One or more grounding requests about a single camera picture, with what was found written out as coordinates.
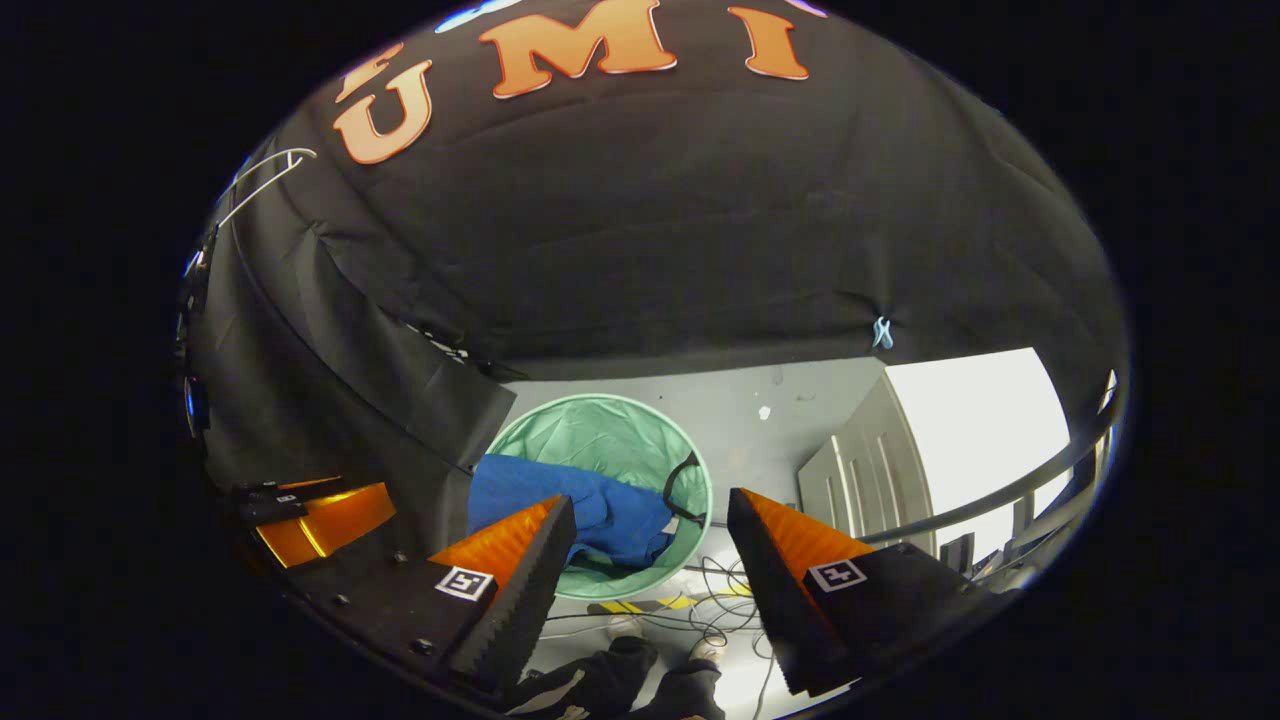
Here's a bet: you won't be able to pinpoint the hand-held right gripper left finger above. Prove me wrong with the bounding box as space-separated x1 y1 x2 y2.
285 495 578 701

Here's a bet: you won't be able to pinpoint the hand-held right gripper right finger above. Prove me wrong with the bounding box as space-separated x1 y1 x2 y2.
727 488 1011 698

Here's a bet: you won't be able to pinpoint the blue corduroy jacket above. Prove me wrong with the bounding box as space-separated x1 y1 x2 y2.
467 455 681 571

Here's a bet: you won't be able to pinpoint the green laundry hamper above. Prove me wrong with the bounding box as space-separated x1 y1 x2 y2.
483 393 714 601

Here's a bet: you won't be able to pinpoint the white plastic clothes hanger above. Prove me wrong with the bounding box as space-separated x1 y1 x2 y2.
213 148 318 233

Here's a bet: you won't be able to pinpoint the yellow black floor tape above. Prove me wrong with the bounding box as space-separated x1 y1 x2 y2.
598 590 753 614

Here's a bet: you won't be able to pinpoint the person's left leg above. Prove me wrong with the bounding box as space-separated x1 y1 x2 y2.
505 615 661 720

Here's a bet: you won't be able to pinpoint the person's leg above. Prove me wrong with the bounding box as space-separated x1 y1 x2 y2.
505 615 661 720
640 635 728 720

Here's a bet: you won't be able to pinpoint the person's right leg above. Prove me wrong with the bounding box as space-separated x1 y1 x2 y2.
640 635 728 720

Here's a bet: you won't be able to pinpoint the white panelled door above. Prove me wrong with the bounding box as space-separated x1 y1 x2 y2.
797 372 938 557

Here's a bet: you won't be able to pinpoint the grey metal railing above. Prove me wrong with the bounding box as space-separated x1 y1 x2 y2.
860 375 1119 586

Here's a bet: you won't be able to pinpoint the black backdrop cloth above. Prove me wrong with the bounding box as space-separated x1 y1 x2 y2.
185 0 1131 501

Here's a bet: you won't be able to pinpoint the tangled black floor cables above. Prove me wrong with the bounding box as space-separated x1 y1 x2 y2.
540 555 791 701

